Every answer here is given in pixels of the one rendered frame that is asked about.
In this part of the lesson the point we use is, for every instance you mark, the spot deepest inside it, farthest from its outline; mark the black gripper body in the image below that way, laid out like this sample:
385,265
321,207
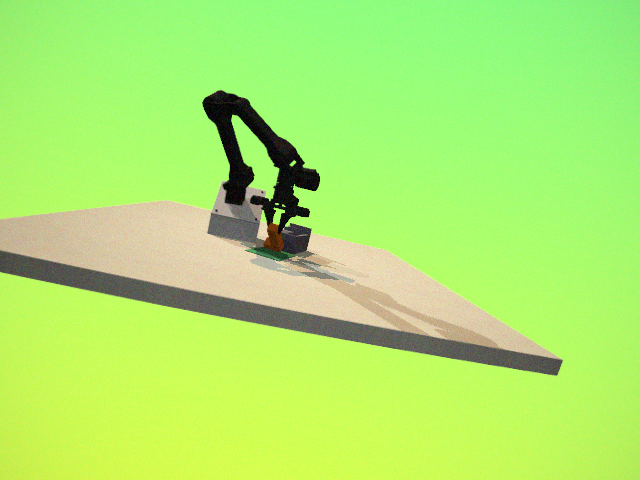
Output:
282,195

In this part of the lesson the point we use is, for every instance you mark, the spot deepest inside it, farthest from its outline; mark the orange l-shaped part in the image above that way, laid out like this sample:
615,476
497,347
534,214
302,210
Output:
274,241

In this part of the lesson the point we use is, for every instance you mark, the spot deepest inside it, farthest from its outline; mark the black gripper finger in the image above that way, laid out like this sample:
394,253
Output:
269,215
283,221

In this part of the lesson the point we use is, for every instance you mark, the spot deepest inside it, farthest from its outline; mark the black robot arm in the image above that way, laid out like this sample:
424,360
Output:
220,107

